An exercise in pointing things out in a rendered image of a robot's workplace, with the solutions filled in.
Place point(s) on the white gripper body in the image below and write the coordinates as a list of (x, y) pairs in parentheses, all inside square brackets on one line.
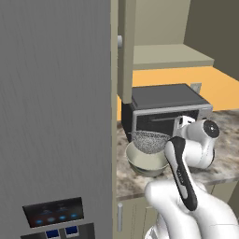
[(181, 126)]

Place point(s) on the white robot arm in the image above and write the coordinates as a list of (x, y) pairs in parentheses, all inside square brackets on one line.
[(199, 205)]

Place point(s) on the grey mesh tea strainer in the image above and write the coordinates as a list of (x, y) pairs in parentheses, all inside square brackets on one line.
[(149, 143)]

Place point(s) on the pale green bowl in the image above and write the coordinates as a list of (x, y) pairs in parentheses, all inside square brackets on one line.
[(144, 163)]

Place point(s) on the beige base cabinet door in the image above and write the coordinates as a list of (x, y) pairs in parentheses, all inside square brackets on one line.
[(133, 217)]

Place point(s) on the black and silver toaster oven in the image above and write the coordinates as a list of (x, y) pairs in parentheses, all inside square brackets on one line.
[(165, 98)]

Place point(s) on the beige tall side panel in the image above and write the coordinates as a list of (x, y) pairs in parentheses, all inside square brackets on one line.
[(114, 124)]

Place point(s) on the grey fridge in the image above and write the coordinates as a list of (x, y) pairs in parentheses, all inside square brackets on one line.
[(56, 99)]

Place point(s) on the grey wall socket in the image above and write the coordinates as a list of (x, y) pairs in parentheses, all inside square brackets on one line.
[(196, 87)]

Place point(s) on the beige open wall cabinet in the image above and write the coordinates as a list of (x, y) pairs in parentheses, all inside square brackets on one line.
[(168, 56)]

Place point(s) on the beige wall cabinet door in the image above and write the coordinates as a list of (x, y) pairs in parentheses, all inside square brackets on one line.
[(125, 56)]

